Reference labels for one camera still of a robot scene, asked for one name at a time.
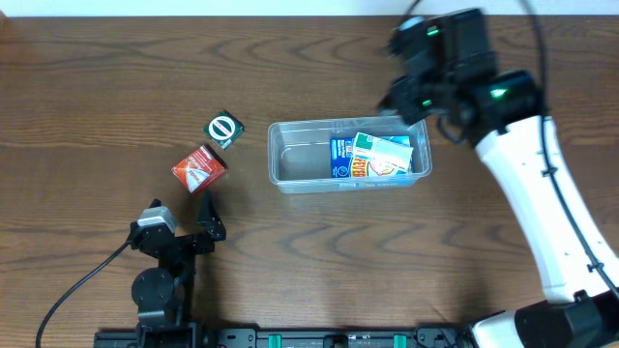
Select red orange box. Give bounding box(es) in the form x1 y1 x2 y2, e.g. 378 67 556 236
171 145 227 194

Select white green medicine box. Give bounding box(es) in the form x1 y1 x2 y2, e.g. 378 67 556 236
353 132 413 171

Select green square box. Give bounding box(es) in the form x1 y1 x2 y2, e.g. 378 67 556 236
203 110 245 150

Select blue Kool Fever box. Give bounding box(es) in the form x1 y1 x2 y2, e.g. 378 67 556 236
330 137 414 178

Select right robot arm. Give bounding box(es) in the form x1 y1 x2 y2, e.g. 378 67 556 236
380 9 618 347

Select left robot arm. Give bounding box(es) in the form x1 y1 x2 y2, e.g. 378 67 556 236
127 191 226 347

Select clear plastic container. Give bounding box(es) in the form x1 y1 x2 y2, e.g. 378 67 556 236
268 116 432 193

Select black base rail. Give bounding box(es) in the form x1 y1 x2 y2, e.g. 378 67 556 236
93 327 476 348

